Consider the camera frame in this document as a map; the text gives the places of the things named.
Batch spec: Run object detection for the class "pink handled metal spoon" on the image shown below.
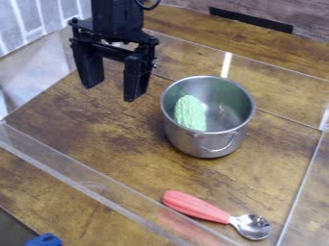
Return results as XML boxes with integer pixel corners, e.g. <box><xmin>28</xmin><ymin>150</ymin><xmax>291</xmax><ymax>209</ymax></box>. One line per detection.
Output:
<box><xmin>161</xmin><ymin>190</ymin><xmax>271</xmax><ymax>240</ymax></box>

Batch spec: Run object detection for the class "black cable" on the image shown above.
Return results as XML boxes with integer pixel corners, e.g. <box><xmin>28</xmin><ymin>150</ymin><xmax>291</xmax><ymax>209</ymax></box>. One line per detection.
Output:
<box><xmin>135</xmin><ymin>0</ymin><xmax>161</xmax><ymax>11</ymax></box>

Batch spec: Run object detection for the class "black bar on wall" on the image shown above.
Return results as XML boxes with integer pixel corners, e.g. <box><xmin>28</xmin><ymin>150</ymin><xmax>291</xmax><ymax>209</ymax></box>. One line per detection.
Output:
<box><xmin>208</xmin><ymin>7</ymin><xmax>293</xmax><ymax>34</ymax></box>

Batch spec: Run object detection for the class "blue object at corner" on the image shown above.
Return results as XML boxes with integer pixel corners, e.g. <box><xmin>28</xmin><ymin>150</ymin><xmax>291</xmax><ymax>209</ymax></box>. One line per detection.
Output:
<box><xmin>24</xmin><ymin>233</ymin><xmax>62</xmax><ymax>246</ymax></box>

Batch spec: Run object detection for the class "stainless steel pot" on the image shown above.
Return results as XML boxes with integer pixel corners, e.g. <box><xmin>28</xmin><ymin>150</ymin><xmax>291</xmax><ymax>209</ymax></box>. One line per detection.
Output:
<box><xmin>160</xmin><ymin>75</ymin><xmax>255</xmax><ymax>159</ymax></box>

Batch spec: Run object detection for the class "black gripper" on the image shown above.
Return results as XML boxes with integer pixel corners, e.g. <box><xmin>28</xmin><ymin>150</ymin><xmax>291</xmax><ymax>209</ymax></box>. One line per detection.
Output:
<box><xmin>69</xmin><ymin>0</ymin><xmax>159</xmax><ymax>102</ymax></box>

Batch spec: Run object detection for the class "green knitted toy vegetable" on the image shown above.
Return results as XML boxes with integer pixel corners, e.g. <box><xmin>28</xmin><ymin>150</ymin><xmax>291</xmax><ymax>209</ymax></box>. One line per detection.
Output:
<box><xmin>173</xmin><ymin>95</ymin><xmax>206</xmax><ymax>131</ymax></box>

